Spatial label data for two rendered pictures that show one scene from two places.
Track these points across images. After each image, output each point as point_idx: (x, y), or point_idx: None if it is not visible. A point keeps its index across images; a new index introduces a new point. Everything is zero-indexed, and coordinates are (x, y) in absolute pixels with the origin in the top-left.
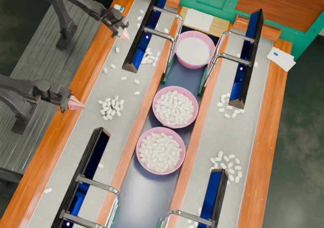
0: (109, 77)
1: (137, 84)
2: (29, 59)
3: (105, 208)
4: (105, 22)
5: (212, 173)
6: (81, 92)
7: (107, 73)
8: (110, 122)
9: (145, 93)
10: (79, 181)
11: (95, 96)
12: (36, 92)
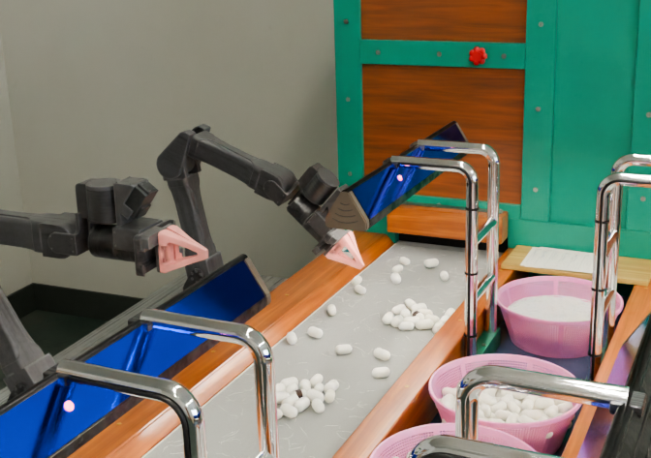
0: (302, 351)
1: (385, 358)
2: (91, 348)
3: None
4: (298, 207)
5: (624, 345)
6: (212, 366)
7: (296, 346)
8: (291, 425)
9: (408, 367)
10: (142, 320)
11: (253, 381)
12: (79, 217)
